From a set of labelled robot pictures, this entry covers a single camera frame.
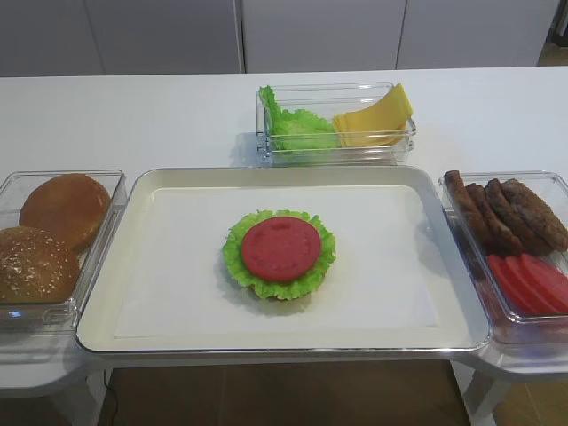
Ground brown meat patty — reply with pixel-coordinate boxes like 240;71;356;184
466;184;524;256
444;170;493;252
485;178;552;256
501;178;567;252

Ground green lettuce leaf on tray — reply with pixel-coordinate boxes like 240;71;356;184
223;209;335;301

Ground green lettuce in container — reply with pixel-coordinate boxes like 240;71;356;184
259;85;340;150

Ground clear lettuce and cheese container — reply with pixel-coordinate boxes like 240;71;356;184
256;82;416;166

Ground yellow cheese slices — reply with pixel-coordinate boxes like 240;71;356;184
333;83;414;147

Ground red tomato slice on tray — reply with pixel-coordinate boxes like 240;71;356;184
241;217;322;282

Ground white serving tray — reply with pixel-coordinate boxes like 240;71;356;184
76;166;491;352

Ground plain brown bun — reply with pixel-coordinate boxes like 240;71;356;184
19;173;110;255

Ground clear patty and tomato container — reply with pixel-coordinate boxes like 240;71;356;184
439;171;567;344

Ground clear bun container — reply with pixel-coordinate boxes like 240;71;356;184
1;170;127;333

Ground red tomato slice left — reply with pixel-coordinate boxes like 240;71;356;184
487;255;539;316

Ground sesame seed bun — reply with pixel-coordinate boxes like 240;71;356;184
1;226;80;304

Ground brown meat patty front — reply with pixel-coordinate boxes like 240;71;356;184
501;178;567;252

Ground red tomato slice right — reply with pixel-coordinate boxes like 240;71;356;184
520;254;567;313

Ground black cable under table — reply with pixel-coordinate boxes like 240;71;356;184
102;368;119;426

